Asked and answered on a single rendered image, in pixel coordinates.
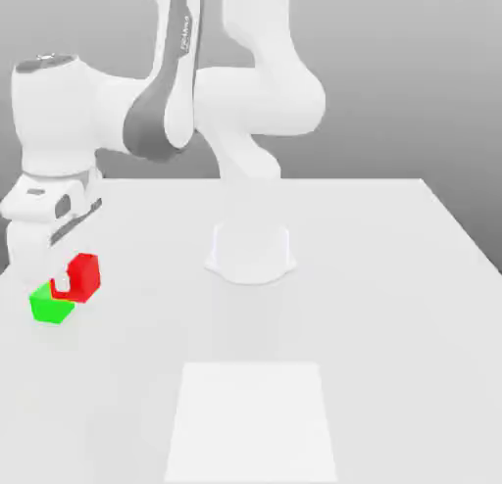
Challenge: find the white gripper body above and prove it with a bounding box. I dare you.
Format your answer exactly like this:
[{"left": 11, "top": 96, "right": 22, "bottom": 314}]
[{"left": 5, "top": 196, "right": 104, "bottom": 282}]

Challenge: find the small red cube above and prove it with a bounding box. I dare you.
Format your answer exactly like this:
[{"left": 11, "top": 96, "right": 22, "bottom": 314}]
[{"left": 49, "top": 252, "right": 102, "bottom": 305}]

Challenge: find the small green cube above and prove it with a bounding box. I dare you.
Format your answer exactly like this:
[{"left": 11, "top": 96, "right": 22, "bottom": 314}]
[{"left": 28, "top": 280, "right": 76, "bottom": 325}]

